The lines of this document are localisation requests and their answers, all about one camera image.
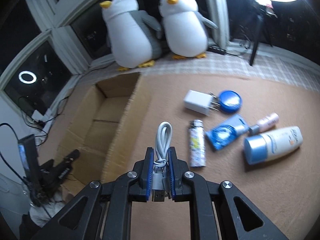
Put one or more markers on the patterned white lighter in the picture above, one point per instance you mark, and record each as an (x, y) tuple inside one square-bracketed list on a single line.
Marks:
[(196, 144)]

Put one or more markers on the checkered white cloth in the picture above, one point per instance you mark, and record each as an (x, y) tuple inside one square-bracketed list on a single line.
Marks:
[(264, 67)]

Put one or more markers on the white blue sunscreen bottle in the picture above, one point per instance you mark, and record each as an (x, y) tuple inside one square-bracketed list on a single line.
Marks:
[(272, 145)]

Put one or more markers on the right penguin plush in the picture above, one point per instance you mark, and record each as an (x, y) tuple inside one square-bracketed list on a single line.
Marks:
[(185, 28)]

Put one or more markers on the penguin plush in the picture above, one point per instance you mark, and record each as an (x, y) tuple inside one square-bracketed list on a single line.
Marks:
[(185, 28), (132, 34)]

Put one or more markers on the black tripod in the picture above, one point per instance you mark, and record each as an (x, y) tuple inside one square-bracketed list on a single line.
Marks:
[(260, 29)]

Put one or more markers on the small pink bottle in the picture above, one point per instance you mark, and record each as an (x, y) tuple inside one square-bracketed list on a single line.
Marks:
[(264, 124)]

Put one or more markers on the left penguin plush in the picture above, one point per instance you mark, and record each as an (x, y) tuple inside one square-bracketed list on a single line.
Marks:
[(132, 34)]

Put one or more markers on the white power adapters with cables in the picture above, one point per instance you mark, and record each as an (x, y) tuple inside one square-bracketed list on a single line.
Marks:
[(43, 123)]

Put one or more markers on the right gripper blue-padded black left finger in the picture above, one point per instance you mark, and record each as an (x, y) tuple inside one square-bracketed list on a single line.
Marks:
[(103, 211)]

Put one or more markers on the black power strip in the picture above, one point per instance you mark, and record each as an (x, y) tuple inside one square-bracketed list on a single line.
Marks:
[(216, 50)]

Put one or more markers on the cardboard box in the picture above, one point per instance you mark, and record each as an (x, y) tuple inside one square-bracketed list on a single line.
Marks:
[(102, 121)]

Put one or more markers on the round blue tape measure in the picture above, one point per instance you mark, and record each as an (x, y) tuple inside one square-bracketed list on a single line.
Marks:
[(229, 101)]

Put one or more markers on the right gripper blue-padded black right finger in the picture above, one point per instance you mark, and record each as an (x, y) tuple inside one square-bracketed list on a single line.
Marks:
[(217, 211)]

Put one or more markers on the white wall charger plug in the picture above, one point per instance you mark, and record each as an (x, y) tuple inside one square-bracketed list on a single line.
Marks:
[(201, 102)]

